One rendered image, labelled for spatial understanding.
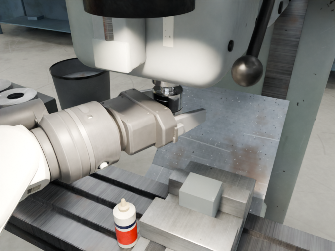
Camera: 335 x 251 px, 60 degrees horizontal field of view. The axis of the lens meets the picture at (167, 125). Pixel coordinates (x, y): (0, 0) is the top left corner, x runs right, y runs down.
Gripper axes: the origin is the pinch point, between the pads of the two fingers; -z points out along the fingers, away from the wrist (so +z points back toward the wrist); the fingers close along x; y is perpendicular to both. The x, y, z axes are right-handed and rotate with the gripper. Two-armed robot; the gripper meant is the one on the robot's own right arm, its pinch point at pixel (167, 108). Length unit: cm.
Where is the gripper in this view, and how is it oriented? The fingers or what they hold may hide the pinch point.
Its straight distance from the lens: 44.6
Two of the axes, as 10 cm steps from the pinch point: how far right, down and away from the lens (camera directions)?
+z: -7.8, 3.3, -5.4
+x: -6.3, -4.1, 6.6
